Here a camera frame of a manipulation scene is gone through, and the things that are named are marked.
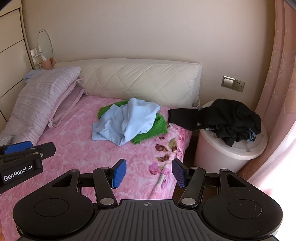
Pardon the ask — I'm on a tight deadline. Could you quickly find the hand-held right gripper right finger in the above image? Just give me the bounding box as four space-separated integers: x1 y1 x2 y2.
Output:
172 159 249 208

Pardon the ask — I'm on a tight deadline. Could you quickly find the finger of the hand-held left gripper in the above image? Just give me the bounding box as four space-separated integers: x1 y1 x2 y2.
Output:
0 140 33 155
0 142 56 164

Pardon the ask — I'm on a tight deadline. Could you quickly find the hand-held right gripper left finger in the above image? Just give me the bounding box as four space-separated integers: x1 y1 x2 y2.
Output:
52 159 127 208

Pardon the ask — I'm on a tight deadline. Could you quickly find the light blue sweatshirt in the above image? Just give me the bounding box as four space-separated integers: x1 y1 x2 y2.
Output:
92 98 161 146

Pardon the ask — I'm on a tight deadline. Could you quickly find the grey ribbed blanket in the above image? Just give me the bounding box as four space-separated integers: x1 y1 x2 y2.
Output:
0 134 14 146

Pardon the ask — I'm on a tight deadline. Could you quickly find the pink floral blanket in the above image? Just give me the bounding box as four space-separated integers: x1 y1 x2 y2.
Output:
0 94 193 234

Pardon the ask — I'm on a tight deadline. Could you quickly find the white round hamper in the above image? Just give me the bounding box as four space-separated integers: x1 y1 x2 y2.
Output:
194 101 268 173

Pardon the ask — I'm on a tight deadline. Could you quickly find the pink pillow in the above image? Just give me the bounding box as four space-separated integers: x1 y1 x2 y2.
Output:
47 85 87 128

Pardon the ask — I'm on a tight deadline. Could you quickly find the lilac striped folded quilt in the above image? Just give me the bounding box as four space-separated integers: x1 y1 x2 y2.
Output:
0 66 81 146

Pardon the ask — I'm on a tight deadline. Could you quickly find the black garment pile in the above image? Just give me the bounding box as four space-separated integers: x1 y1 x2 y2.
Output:
168 98 262 147

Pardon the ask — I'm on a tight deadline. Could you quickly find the light blue cloth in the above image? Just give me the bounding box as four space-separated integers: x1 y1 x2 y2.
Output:
24 69 45 82

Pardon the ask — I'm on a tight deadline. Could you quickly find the cream wardrobe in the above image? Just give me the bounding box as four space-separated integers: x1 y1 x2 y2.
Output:
0 0 35 127

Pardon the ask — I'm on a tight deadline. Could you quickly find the cream quilted headboard cushion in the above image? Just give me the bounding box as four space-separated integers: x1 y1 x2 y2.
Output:
54 59 203 109

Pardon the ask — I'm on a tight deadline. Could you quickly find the oval mirror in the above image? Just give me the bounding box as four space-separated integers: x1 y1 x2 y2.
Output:
37 29 55 64

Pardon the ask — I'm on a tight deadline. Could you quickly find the pink curtain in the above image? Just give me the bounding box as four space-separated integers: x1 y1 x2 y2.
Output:
238 0 296 209

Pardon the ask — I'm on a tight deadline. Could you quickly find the gold wall switch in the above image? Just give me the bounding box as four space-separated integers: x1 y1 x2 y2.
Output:
221 75 235 90

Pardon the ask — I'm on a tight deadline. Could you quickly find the gold wall socket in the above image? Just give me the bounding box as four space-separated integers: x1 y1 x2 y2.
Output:
233 78 245 93

